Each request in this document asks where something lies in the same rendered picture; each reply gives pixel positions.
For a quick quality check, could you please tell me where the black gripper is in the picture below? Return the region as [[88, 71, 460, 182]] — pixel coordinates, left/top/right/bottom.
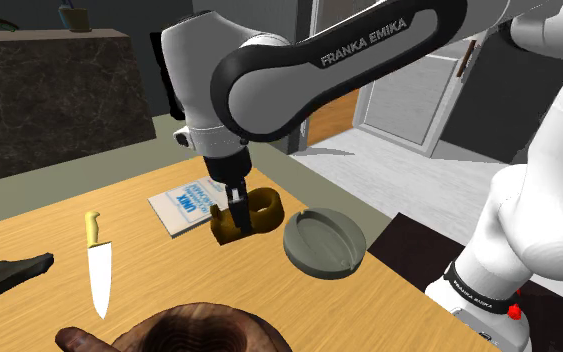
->
[[202, 146, 254, 236]]

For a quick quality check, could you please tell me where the brown tape dispenser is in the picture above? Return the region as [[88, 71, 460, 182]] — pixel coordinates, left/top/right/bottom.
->
[[209, 187, 286, 246]]

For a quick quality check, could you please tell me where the white and blue book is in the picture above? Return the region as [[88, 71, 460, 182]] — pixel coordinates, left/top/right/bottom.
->
[[147, 176, 230, 239]]

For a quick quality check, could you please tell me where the grey round ashtray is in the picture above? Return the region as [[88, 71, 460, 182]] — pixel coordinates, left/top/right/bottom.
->
[[282, 207, 368, 281]]

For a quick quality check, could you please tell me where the brown wooden bowl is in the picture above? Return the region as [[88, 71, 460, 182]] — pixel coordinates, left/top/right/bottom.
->
[[54, 302, 294, 352]]

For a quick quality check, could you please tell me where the dark robot stand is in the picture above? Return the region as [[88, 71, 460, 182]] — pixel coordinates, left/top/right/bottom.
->
[[367, 212, 563, 352]]

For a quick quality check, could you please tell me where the dark marble counter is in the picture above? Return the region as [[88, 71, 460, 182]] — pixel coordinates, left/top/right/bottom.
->
[[0, 28, 157, 187]]

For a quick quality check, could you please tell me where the dark flat slab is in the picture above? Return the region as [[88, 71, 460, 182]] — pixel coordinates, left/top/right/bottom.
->
[[0, 252, 56, 310]]

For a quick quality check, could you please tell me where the yellow-handled kitchen knife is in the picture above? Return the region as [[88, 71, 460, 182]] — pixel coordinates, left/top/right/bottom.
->
[[84, 210, 113, 321]]

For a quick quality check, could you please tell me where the grey door with brown handle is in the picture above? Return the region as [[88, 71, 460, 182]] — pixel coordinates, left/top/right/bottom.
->
[[351, 33, 488, 158]]

